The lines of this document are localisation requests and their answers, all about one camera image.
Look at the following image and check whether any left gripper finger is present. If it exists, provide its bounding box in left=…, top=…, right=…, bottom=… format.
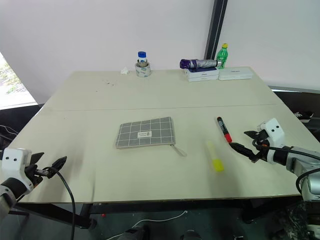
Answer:
left=30, top=152, right=45, bottom=166
left=50, top=155, right=68, bottom=174

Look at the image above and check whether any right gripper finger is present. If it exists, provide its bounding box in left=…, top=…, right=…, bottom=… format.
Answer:
left=229, top=142, right=254, bottom=159
left=243, top=129, right=261, bottom=140

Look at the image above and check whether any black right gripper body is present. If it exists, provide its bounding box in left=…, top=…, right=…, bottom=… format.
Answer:
left=250, top=129, right=270, bottom=164

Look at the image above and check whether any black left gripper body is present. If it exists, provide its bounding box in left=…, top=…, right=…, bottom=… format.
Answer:
left=24, top=163, right=55, bottom=187

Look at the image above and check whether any grey checked pencil pouch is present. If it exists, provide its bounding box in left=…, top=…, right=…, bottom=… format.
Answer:
left=115, top=116, right=188, bottom=158

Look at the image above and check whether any red and black marker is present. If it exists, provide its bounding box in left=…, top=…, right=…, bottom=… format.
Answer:
left=216, top=116, right=233, bottom=144

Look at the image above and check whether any yellow highlighter pen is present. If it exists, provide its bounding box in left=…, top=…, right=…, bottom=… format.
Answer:
left=205, top=140, right=225, bottom=173

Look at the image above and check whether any black and white sneaker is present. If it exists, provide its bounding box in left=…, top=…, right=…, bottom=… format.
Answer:
left=292, top=110, right=315, bottom=124

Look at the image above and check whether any flat white box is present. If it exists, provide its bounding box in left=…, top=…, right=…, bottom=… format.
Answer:
left=217, top=66, right=253, bottom=82

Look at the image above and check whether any white box with blue edge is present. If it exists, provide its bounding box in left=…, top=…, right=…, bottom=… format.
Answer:
left=185, top=66, right=221, bottom=83

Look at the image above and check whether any green plastic bottle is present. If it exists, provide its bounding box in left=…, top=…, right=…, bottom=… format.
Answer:
left=215, top=43, right=230, bottom=70

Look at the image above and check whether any purple and silver folded umbrella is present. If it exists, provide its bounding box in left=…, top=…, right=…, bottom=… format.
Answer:
left=179, top=58, right=219, bottom=70

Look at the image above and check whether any white tape roll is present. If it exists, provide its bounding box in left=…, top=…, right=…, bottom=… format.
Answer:
left=134, top=61, right=153, bottom=78

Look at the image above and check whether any blue capped small bottle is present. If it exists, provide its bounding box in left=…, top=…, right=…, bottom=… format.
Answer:
left=136, top=50, right=148, bottom=66

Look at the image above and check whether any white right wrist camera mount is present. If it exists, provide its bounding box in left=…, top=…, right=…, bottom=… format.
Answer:
left=257, top=117, right=286, bottom=164

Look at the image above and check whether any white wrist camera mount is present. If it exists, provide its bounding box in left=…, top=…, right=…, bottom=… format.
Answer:
left=0, top=147, right=35, bottom=195
left=257, top=117, right=286, bottom=164

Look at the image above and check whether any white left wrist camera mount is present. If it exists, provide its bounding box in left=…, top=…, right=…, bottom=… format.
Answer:
left=0, top=147, right=35, bottom=195

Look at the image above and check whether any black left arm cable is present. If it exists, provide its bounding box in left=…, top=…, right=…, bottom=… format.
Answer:
left=49, top=166, right=77, bottom=240

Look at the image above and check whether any white floor cable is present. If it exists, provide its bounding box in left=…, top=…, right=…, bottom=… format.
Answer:
left=129, top=209, right=189, bottom=226

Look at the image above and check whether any dark window frame post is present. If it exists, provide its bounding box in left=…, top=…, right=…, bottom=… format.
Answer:
left=203, top=0, right=229, bottom=61

